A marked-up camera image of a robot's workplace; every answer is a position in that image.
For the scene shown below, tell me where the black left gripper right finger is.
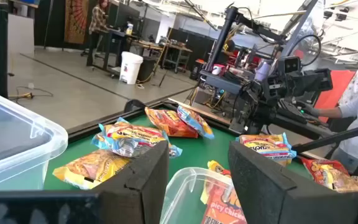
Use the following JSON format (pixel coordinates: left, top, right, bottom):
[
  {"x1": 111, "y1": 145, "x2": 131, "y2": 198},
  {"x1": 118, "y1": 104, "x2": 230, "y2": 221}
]
[{"x1": 227, "y1": 141, "x2": 298, "y2": 224}]

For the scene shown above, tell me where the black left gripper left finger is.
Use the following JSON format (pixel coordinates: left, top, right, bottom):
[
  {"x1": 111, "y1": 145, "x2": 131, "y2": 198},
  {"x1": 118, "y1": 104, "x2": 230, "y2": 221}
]
[{"x1": 92, "y1": 140, "x2": 170, "y2": 224}]

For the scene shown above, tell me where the red Saucy noodle packet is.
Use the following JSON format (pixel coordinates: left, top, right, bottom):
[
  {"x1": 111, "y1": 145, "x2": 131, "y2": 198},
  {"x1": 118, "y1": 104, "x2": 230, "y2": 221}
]
[
  {"x1": 200, "y1": 160, "x2": 249, "y2": 224},
  {"x1": 301, "y1": 157, "x2": 358, "y2": 193},
  {"x1": 144, "y1": 106, "x2": 200, "y2": 139}
]

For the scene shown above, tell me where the blue-edged beef ramen packet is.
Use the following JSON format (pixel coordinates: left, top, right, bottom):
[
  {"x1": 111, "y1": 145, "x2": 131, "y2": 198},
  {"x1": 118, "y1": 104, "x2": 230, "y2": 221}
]
[
  {"x1": 99, "y1": 117, "x2": 167, "y2": 147},
  {"x1": 235, "y1": 132, "x2": 297, "y2": 167},
  {"x1": 177, "y1": 105, "x2": 215, "y2": 140},
  {"x1": 91, "y1": 135, "x2": 183, "y2": 159}
]

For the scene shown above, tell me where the red panel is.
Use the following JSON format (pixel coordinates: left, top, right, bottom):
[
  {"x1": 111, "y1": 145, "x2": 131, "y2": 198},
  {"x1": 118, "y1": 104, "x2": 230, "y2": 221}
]
[{"x1": 314, "y1": 70, "x2": 357, "y2": 124}]

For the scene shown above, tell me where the clear plastic bin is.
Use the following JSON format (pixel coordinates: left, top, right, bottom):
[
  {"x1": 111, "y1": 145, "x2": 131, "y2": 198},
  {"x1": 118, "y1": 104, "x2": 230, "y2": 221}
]
[
  {"x1": 0, "y1": 86, "x2": 69, "y2": 191},
  {"x1": 159, "y1": 167, "x2": 234, "y2": 224}
]

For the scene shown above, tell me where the white jug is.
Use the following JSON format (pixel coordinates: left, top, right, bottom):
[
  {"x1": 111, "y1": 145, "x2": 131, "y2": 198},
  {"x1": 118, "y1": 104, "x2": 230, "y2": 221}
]
[{"x1": 255, "y1": 60, "x2": 272, "y2": 82}]

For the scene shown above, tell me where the yellow chicken ramen packet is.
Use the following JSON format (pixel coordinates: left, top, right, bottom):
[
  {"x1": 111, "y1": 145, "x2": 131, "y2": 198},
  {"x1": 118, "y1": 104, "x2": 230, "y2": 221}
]
[{"x1": 52, "y1": 148, "x2": 132, "y2": 190}]

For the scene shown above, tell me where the black slanted beam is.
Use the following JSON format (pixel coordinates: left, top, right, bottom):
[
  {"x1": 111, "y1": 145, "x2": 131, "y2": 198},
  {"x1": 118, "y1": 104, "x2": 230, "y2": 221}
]
[{"x1": 291, "y1": 119, "x2": 358, "y2": 154}]

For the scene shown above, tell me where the green table mat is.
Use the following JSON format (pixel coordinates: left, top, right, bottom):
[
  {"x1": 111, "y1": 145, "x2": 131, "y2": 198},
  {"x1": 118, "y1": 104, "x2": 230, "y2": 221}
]
[{"x1": 44, "y1": 105, "x2": 315, "y2": 224}]

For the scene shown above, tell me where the black boom stand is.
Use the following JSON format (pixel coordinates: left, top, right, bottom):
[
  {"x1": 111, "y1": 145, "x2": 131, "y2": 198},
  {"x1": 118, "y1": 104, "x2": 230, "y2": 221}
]
[{"x1": 204, "y1": 6, "x2": 288, "y2": 73}]

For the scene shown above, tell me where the black trash bin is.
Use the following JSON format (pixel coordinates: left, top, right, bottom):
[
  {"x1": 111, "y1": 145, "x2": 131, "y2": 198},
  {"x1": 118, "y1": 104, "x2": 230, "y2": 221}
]
[{"x1": 137, "y1": 57, "x2": 157, "y2": 83}]

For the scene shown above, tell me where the white trash bin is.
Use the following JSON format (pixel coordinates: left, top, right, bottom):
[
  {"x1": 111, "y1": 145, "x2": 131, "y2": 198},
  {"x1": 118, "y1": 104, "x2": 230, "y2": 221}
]
[{"x1": 119, "y1": 51, "x2": 144, "y2": 85}]

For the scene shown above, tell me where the wooden workbench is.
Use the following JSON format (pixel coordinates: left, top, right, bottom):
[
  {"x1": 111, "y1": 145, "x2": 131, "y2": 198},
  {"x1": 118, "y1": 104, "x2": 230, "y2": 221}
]
[{"x1": 163, "y1": 43, "x2": 194, "y2": 74}]

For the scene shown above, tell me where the black standing desk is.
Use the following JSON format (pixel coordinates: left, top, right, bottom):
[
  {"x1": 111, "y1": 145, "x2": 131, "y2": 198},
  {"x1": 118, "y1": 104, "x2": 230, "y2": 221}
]
[{"x1": 87, "y1": 27, "x2": 139, "y2": 74}]

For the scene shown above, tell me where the orange mandala tapestry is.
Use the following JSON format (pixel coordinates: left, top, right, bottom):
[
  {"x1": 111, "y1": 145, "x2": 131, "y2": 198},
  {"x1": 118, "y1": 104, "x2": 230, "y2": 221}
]
[{"x1": 63, "y1": 0, "x2": 90, "y2": 45}]

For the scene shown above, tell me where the white board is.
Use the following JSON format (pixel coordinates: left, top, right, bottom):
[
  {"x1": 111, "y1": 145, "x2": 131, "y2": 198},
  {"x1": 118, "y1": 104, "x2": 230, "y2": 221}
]
[{"x1": 7, "y1": 14, "x2": 35, "y2": 57}]

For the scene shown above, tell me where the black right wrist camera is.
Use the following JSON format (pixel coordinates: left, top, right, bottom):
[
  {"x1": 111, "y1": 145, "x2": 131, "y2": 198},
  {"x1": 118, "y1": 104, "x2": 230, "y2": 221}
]
[{"x1": 283, "y1": 57, "x2": 302, "y2": 75}]

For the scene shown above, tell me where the black clamp mount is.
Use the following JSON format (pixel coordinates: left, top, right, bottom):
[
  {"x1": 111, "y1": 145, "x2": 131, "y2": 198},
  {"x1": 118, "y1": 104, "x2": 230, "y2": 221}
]
[{"x1": 124, "y1": 98, "x2": 147, "y2": 113}]

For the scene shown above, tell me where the black floor cable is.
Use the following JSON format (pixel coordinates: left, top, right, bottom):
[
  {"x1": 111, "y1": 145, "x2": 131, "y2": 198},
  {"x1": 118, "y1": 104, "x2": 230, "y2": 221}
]
[{"x1": 7, "y1": 82, "x2": 54, "y2": 102}]

